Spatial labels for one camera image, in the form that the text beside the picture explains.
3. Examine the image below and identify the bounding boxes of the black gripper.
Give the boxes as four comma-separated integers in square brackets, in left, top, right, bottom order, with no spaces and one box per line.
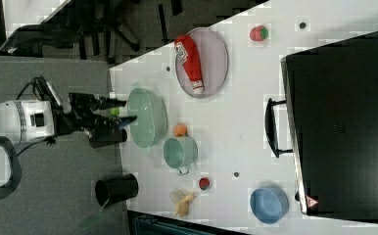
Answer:
[52,93,137,149]

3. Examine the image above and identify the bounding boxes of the oven door with black handle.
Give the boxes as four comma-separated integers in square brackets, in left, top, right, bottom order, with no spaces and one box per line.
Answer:
[264,57,309,214]

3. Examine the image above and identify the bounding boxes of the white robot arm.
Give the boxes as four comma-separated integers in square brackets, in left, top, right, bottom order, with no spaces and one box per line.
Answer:
[0,93,137,149]

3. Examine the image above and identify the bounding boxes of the black toaster oven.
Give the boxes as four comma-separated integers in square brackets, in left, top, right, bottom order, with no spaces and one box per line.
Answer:
[281,31,378,223]

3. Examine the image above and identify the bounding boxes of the green colander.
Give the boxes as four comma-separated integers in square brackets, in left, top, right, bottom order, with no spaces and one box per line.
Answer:
[127,88,167,148]

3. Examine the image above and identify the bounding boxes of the orange toy fruit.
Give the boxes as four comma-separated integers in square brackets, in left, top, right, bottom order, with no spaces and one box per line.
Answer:
[173,123,187,137]

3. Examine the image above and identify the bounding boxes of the black cup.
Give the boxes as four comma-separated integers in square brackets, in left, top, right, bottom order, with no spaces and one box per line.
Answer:
[95,173,139,207]

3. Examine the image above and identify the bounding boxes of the green mug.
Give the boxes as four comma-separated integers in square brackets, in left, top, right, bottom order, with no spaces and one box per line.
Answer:
[163,136,198,175]

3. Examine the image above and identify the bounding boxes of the black office chair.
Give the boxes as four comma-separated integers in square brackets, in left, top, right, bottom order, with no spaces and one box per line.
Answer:
[0,0,142,62]

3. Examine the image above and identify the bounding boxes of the red ketchup bottle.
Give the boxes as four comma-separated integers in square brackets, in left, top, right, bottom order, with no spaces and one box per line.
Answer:
[174,34,205,94]

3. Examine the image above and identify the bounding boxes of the peeled toy banana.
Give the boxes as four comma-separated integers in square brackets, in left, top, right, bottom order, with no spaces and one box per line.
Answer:
[169,190,197,217]

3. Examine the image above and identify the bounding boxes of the small red apple toy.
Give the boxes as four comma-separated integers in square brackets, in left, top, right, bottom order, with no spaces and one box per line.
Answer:
[199,177,211,190]

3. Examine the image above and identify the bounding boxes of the grey oval plate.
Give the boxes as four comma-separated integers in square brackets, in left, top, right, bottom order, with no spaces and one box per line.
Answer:
[175,27,228,99]

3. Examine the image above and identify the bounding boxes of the toy strawberry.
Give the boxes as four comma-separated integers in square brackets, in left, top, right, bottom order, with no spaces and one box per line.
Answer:
[249,25,268,42]

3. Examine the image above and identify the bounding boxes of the blue bowl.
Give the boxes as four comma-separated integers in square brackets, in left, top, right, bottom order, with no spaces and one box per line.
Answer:
[250,187,289,224]

